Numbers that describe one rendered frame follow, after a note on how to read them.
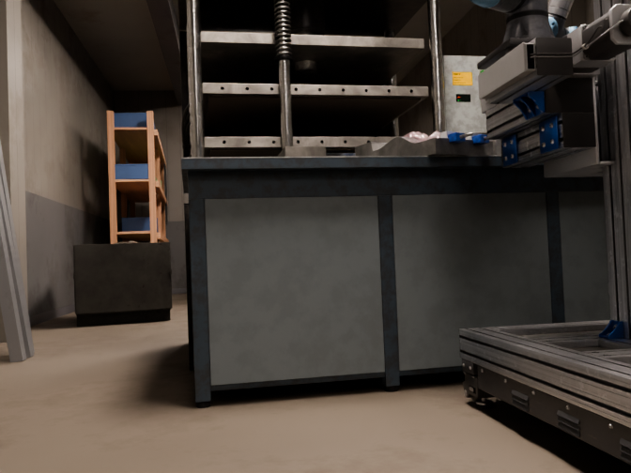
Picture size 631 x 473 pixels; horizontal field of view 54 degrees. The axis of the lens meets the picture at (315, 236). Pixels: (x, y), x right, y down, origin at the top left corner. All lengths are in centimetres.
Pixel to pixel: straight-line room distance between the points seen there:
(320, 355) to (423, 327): 37
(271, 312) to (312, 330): 15
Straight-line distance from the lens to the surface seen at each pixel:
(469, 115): 333
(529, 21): 194
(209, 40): 308
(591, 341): 178
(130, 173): 714
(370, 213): 214
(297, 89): 304
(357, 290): 212
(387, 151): 237
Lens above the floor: 47
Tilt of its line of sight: 2 degrees up
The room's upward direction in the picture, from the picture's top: 2 degrees counter-clockwise
